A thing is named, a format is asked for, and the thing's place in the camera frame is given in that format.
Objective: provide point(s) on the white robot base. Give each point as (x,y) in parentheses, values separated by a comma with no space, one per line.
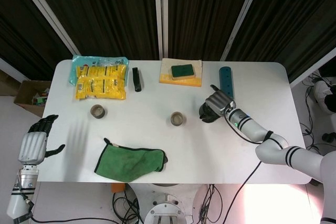
(168,208)

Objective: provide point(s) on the white partition frame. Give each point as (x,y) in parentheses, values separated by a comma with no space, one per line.
(47,11)
(157,11)
(309,73)
(242,11)
(9,69)

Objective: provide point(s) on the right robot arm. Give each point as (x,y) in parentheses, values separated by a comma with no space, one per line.
(278,153)

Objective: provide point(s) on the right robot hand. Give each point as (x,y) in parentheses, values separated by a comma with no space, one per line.
(219,102)

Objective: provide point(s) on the teal block with holes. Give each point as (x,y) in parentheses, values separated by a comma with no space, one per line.
(225,77)

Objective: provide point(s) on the orange object under table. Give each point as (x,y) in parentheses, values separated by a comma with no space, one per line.
(118,188)

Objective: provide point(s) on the yellow snack bag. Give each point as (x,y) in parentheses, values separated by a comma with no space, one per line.
(105,70)
(101,89)

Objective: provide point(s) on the cardboard box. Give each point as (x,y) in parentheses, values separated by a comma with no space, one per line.
(25,95)

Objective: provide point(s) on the dark partition panel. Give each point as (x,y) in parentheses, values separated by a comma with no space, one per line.
(294,11)
(204,11)
(105,11)
(21,24)

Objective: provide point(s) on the green microfiber cloth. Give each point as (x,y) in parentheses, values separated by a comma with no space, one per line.
(126,162)

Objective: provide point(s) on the white shoe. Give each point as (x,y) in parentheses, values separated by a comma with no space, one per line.
(320,90)

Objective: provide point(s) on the black stapler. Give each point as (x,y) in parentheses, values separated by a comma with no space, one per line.
(137,79)

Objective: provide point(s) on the black teapot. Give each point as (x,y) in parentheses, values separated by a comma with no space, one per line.
(202,110)

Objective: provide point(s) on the light blue plastic bag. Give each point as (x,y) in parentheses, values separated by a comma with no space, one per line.
(84,60)

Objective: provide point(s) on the folded yellow cloth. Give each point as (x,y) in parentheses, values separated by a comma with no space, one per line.
(181,81)

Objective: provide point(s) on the green yellow sponge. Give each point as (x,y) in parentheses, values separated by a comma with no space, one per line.
(183,71)

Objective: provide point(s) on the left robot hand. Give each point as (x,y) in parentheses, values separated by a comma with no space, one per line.
(31,148)

